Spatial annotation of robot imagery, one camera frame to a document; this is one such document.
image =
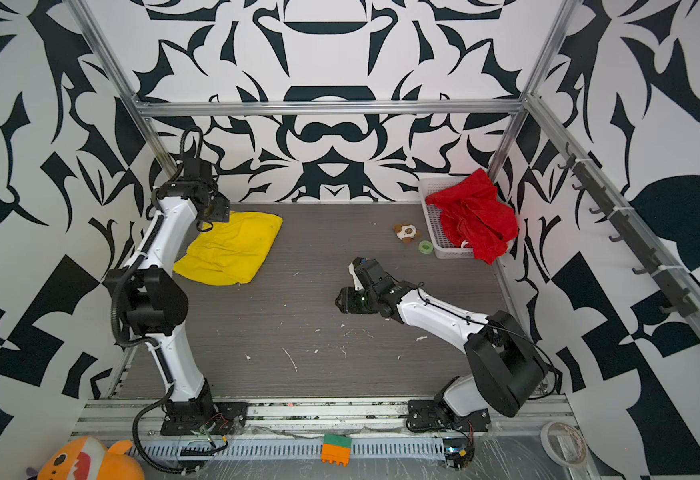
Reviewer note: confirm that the red shorts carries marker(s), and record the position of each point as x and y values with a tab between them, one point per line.
472	214

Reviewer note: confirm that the green tape roll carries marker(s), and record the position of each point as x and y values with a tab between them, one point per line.
425	247

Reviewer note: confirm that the orange green toy block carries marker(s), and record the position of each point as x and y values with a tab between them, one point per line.
336	450

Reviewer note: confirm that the clear tape roll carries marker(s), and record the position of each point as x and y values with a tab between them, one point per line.
564	444

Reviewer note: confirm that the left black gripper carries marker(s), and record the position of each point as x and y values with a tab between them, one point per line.
222	211

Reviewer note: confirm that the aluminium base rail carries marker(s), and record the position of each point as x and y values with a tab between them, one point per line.
310	418

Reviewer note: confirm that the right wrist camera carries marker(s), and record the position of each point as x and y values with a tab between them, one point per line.
357	284

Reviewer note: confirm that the grey wall hook rack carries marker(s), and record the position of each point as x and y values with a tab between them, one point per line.
631	230

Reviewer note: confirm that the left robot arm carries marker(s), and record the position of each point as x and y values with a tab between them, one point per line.
149	308

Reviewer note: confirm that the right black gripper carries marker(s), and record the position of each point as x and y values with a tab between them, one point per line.
348	301

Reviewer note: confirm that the yellow shorts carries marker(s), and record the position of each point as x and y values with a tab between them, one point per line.
231	253

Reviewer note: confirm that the orange shark plush toy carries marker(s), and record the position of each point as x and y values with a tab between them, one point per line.
87	458

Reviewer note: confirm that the green circuit board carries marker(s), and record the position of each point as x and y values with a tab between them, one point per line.
458	453

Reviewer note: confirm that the white slotted cable duct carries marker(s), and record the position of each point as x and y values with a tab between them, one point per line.
259	449

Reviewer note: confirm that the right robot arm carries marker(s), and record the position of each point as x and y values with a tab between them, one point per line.
506	367

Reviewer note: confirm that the white plastic basket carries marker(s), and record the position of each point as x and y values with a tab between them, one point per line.
443	247

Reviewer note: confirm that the brown white plush toy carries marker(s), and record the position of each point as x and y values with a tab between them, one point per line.
406	233

